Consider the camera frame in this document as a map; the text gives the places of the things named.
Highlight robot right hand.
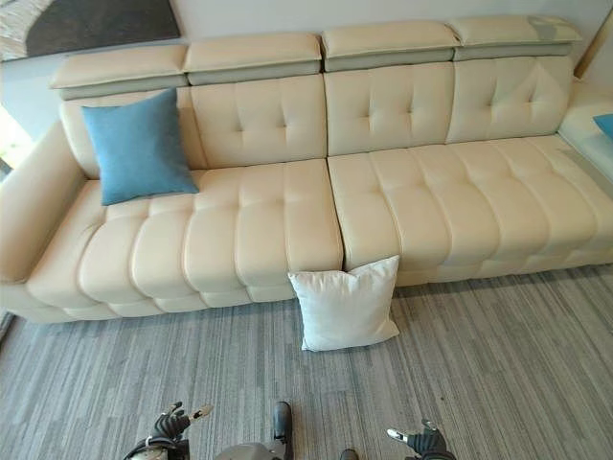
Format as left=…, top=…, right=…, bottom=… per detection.
left=385, top=418, right=449, bottom=455

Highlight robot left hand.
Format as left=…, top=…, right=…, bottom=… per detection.
left=151, top=401, right=214, bottom=444

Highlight cream leather sofa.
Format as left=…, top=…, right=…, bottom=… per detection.
left=0, top=14, right=613, bottom=324

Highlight robot silver body and legs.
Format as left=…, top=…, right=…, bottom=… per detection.
left=216, top=401, right=293, bottom=460

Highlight white square cushion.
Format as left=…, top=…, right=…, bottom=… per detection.
left=287, top=254, right=401, bottom=352

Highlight blue square cushion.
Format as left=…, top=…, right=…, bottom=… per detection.
left=79, top=86, right=200, bottom=207

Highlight blue cushion corner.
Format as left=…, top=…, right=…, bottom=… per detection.
left=592, top=113, right=613, bottom=140

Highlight dark abstract wall painting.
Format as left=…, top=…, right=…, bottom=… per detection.
left=0, top=0, right=182, bottom=62

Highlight light wooden frame strip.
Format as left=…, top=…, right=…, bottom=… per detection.
left=572, top=18, right=607, bottom=81

